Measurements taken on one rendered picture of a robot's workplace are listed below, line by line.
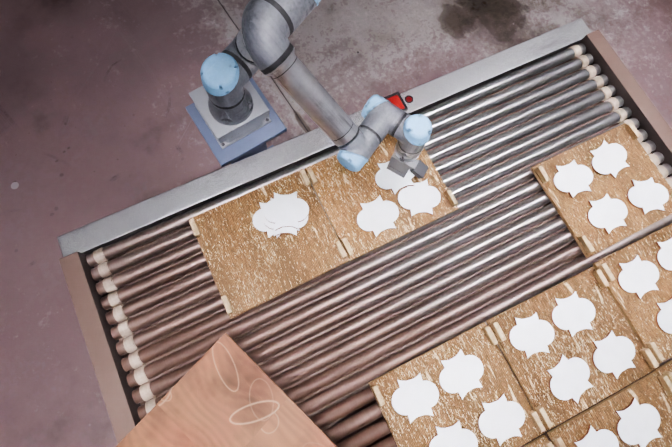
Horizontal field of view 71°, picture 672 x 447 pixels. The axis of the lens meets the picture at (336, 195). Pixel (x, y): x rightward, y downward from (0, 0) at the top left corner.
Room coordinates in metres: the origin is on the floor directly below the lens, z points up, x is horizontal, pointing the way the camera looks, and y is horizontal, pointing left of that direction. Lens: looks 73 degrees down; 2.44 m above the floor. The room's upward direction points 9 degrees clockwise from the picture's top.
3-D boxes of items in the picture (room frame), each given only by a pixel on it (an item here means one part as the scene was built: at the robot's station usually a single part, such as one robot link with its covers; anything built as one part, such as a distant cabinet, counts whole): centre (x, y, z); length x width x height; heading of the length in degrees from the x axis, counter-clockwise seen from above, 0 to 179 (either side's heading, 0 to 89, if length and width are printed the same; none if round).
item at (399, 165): (0.55, -0.21, 1.12); 0.12 x 0.09 x 0.16; 69
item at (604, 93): (0.51, -0.17, 0.90); 1.95 x 0.05 x 0.05; 124
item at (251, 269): (0.28, 0.19, 0.93); 0.41 x 0.35 x 0.02; 125
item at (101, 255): (0.67, -0.06, 0.90); 1.95 x 0.05 x 0.05; 124
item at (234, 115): (0.72, 0.40, 1.01); 0.15 x 0.15 x 0.10
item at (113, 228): (0.73, -0.01, 0.89); 2.08 x 0.08 x 0.06; 124
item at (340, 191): (0.51, -0.15, 0.93); 0.41 x 0.35 x 0.02; 124
